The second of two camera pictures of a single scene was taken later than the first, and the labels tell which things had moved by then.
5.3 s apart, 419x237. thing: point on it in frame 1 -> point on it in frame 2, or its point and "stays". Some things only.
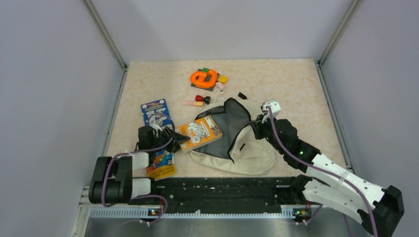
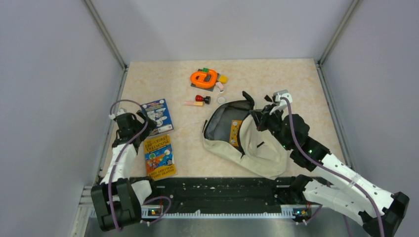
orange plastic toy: (204, 80) stays
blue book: (156, 114) stays
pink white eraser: (220, 87) stays
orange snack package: (200, 132) -> (234, 128)
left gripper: (173, 145) -> (150, 125)
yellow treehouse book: (163, 166) stays
